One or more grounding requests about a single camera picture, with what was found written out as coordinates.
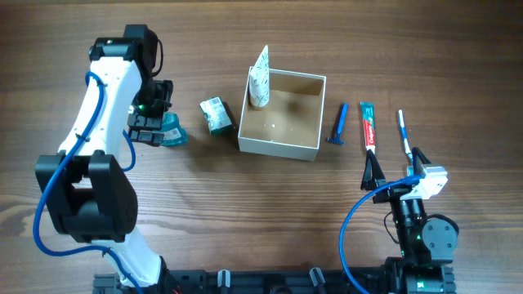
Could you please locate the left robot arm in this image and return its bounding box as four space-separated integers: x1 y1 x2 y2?
35 24 181 293

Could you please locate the right blue cable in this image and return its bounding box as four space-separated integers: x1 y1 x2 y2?
338 174 423 294

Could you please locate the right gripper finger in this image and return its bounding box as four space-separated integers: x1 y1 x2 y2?
360 150 387 191
412 147 431 175

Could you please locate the white square cardboard box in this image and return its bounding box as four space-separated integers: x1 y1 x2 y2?
238 69 327 162

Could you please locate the green white soap packet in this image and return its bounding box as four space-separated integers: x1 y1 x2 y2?
199 96 235 135

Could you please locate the red green toothpaste tube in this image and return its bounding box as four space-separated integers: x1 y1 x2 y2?
360 102 376 153

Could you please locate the white leaf-print lotion tube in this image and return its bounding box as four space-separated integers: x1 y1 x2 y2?
248 45 270 109

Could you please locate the blue disposable razor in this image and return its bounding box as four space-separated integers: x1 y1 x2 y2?
327 103 349 145

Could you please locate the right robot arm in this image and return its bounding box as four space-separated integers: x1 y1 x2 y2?
360 147 459 294

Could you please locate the left blue cable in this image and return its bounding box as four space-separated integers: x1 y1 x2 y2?
32 71 144 294

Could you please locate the teal mouthwash bottle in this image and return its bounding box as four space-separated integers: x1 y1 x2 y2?
160 112 189 147

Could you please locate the blue white toothbrush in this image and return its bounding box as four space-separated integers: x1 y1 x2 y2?
398 109 413 161

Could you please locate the blue cable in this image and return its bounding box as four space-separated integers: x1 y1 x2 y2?
338 174 423 294
32 71 144 294

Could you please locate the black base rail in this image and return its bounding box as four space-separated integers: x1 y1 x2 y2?
92 267 457 294

